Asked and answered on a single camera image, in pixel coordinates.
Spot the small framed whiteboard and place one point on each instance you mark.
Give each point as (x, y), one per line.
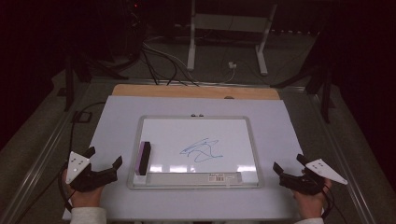
(199, 137)

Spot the black square floor box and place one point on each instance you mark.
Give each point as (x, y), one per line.
(82, 117)

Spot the white metal stand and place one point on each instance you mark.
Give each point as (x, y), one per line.
(229, 23)

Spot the purple whiteboard eraser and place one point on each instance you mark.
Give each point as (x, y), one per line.
(144, 158)

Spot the person's left hand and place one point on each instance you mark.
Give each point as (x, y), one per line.
(85, 197)

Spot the white plug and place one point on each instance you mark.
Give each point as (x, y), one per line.
(232, 65)

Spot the person's right hand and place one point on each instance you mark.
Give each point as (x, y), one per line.
(311, 205)

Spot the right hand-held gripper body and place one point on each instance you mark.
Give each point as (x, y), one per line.
(300, 183)

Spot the black stand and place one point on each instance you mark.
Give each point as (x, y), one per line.
(325, 96)
(69, 84)

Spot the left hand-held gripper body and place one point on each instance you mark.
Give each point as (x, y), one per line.
(77, 163)

